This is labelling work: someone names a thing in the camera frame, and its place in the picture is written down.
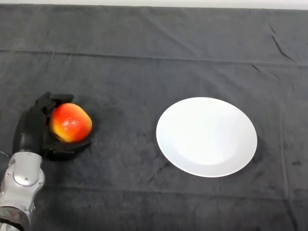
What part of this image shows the white round plate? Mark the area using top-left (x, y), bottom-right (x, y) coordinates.
top-left (155, 97), bottom-right (258, 178)

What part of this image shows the black cloth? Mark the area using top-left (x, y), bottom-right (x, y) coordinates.
top-left (0, 3), bottom-right (308, 231)

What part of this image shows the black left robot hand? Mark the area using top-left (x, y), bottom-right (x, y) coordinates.
top-left (13, 91), bottom-right (92, 162)

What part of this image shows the red yellow apple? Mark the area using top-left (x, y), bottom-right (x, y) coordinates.
top-left (49, 103), bottom-right (92, 143)

